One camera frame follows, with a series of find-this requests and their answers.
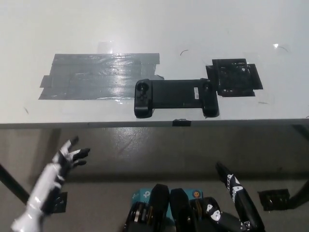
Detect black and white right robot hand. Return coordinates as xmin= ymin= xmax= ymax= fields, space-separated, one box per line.
xmin=204 ymin=161 xmax=266 ymax=232

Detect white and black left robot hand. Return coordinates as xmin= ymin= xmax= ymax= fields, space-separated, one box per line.
xmin=26 ymin=136 xmax=91 ymax=215

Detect black mobile game controller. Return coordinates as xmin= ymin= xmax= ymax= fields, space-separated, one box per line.
xmin=134 ymin=77 xmax=220 ymax=119

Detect black robot torso teal tops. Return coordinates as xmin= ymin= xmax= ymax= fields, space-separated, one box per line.
xmin=123 ymin=183 xmax=218 ymax=232

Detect black floor tape patch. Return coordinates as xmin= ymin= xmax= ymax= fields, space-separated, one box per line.
xmin=49 ymin=191 xmax=68 ymax=214
xmin=257 ymin=188 xmax=290 ymax=211

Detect black table leg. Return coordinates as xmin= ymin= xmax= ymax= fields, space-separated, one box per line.
xmin=0 ymin=163 xmax=32 ymax=206

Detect small black tape strip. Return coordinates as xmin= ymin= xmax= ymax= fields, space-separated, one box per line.
xmin=172 ymin=118 xmax=192 ymax=127

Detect black square tape patch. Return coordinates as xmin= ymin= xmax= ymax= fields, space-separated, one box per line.
xmin=205 ymin=58 xmax=264 ymax=98

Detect grey duct tape patch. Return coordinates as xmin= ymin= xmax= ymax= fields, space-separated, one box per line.
xmin=37 ymin=52 xmax=165 ymax=101

